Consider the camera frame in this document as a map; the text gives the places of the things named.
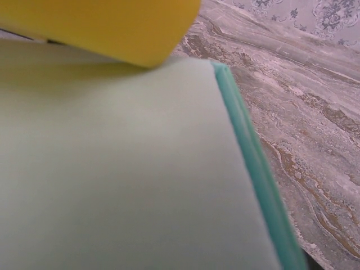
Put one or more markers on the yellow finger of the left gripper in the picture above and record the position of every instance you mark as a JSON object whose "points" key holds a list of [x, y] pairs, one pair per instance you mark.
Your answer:
{"points": [[98, 25]]}

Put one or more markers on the light teal paper box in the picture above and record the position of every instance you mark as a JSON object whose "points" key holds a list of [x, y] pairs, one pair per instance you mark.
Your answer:
{"points": [[112, 168]]}

